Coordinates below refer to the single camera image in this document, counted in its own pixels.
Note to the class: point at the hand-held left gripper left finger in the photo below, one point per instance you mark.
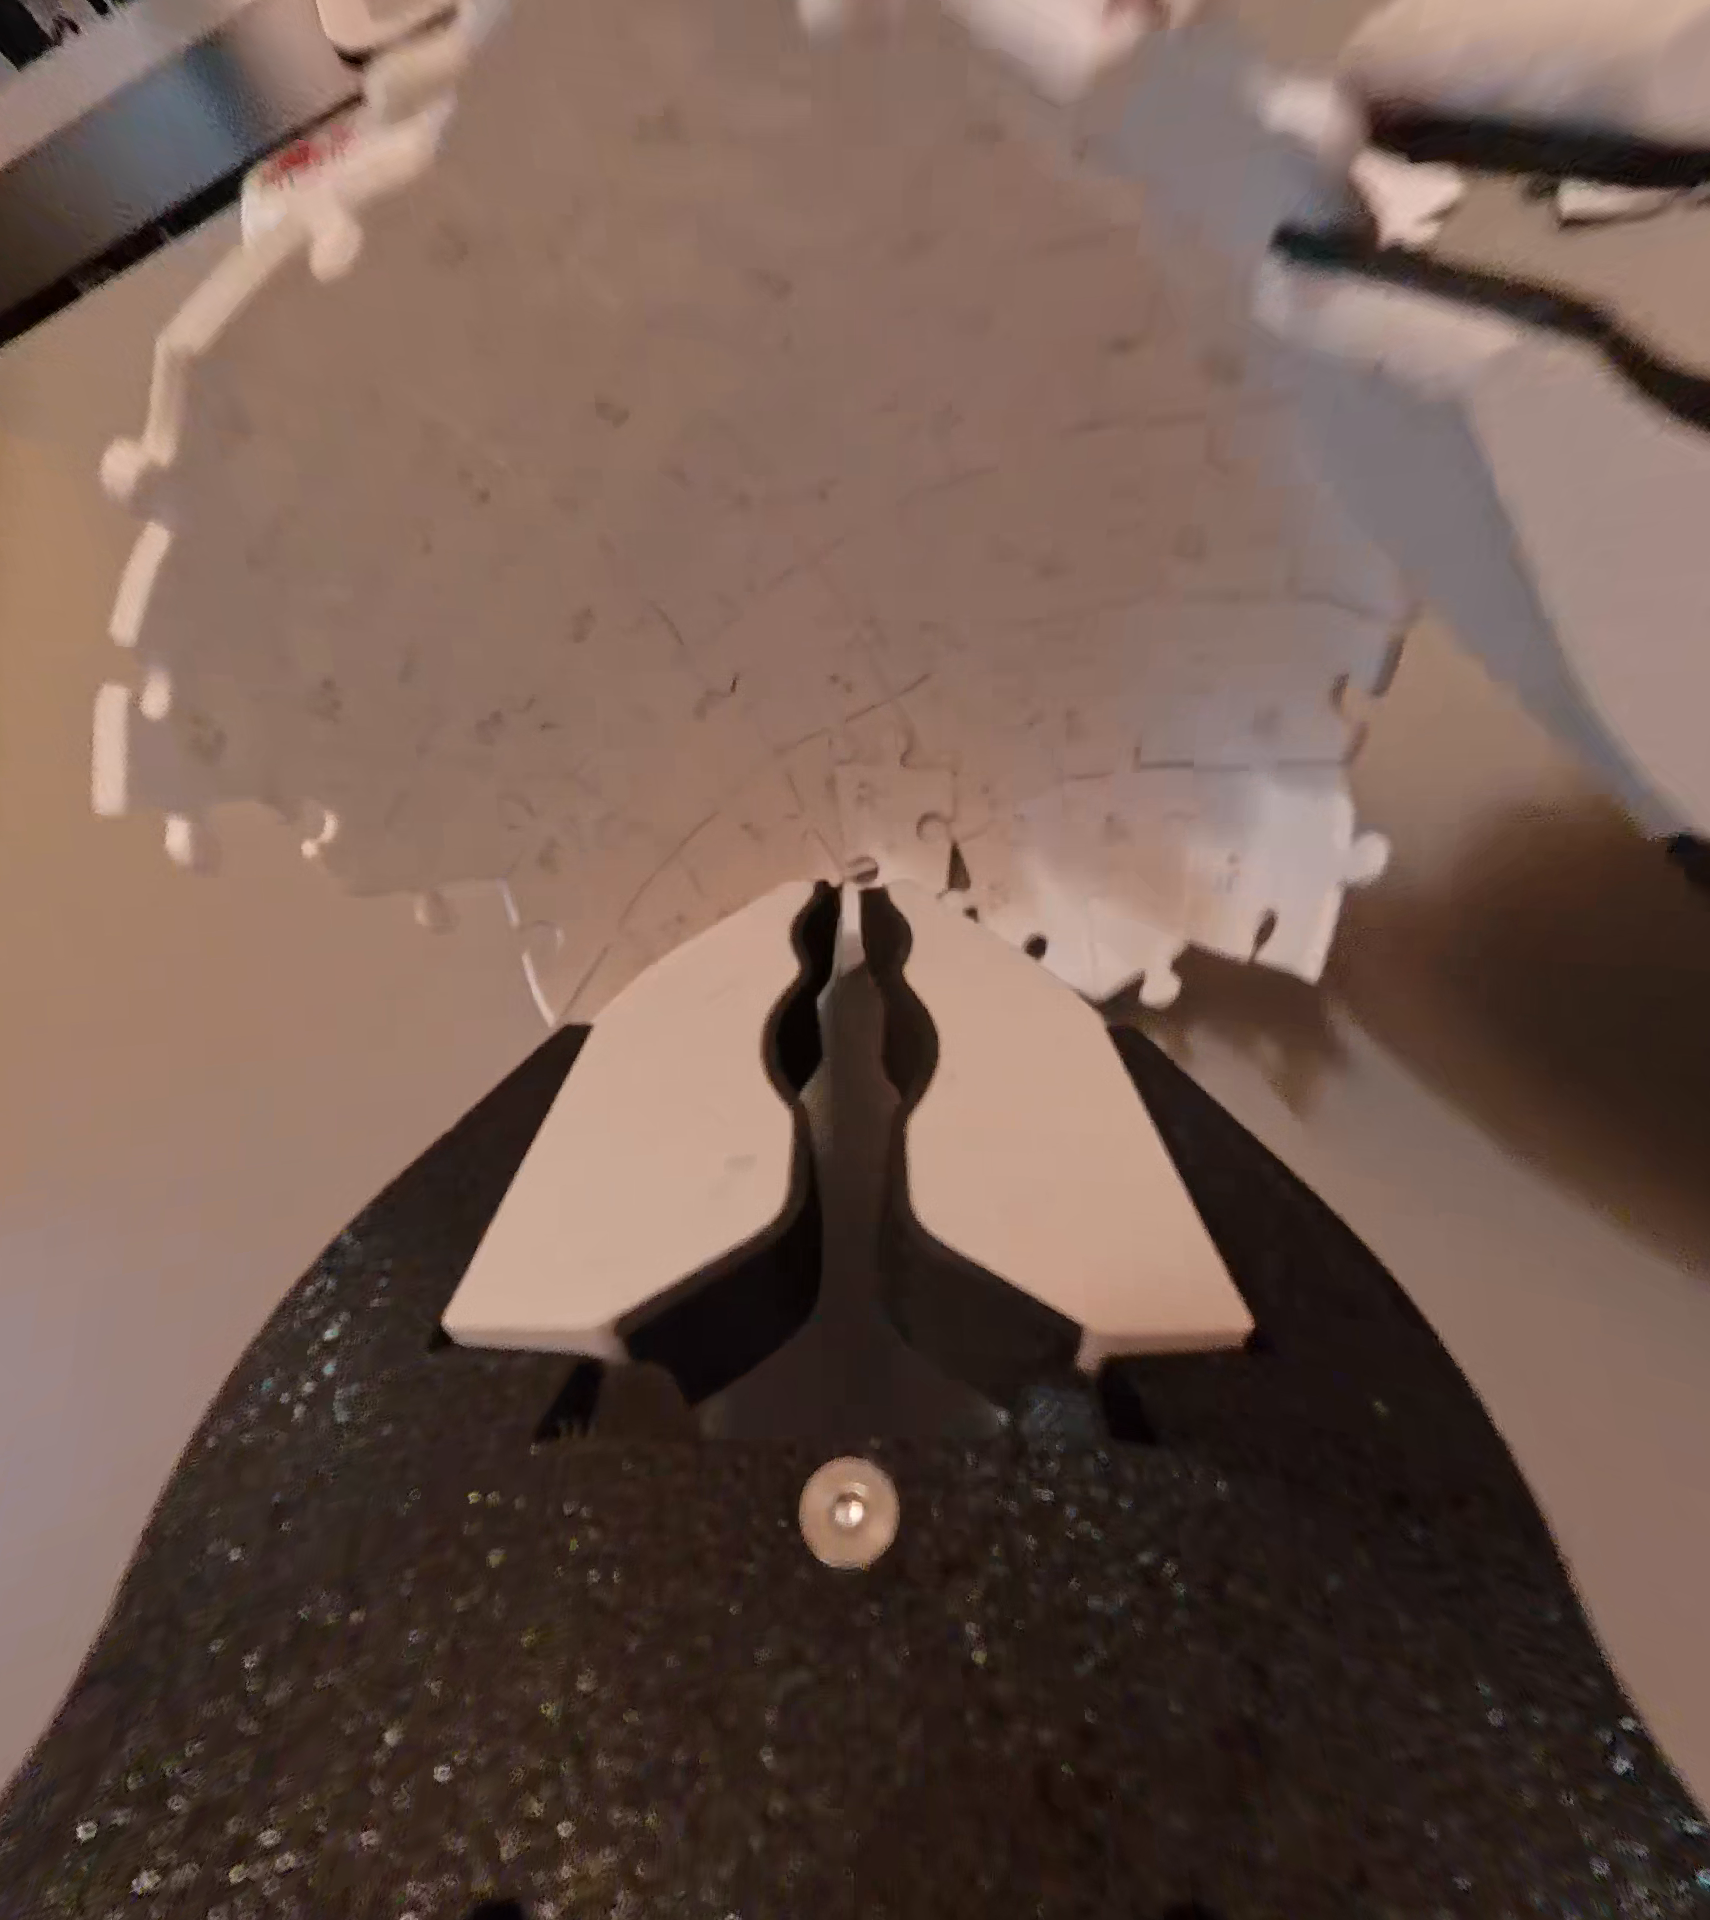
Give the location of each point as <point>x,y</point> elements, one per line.
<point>644,1171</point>

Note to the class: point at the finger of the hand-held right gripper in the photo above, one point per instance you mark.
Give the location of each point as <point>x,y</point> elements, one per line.
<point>1621,74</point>
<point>1665,600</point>

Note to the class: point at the single white puzzle piece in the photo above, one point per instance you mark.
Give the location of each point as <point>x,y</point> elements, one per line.
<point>1411,195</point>

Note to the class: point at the white puzzle ball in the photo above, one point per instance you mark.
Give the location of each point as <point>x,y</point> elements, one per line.
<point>734,494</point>

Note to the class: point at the joined white puzzle pieces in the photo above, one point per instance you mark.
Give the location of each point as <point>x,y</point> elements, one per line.
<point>1621,198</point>

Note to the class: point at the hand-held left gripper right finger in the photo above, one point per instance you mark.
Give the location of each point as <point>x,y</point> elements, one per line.
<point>1050,1185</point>

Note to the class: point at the black flat panel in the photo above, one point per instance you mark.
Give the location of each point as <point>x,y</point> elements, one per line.
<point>121,195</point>

